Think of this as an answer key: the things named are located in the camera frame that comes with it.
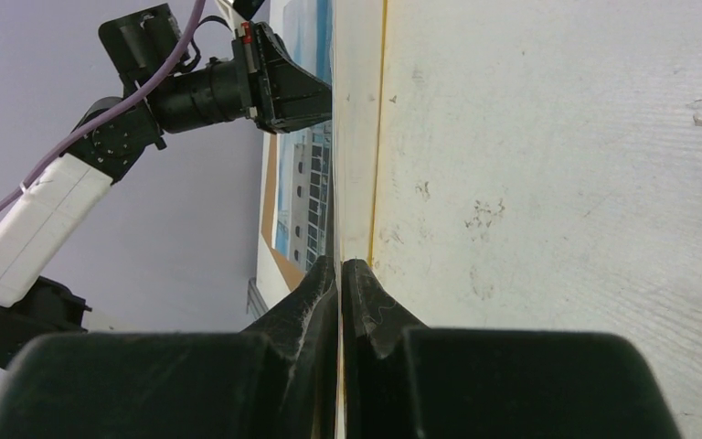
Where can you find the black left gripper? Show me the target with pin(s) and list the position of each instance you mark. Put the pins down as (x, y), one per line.
(289, 97)

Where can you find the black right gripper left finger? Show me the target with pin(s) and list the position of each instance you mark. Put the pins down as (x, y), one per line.
(274, 379)

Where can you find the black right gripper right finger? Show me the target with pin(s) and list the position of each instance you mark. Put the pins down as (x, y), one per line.
(407, 380)

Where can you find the clear acrylic sheet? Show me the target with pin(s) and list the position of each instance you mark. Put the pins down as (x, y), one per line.
(340, 395)

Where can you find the sky and building photo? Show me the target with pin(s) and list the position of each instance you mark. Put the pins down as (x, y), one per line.
(304, 157)

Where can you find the yellow wooden picture frame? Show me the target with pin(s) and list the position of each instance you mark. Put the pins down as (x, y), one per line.
(381, 82)

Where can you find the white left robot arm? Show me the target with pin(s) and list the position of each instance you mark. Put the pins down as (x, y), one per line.
(38, 217)

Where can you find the brown cardboard backing board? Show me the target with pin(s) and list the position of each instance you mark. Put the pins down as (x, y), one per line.
(276, 276)

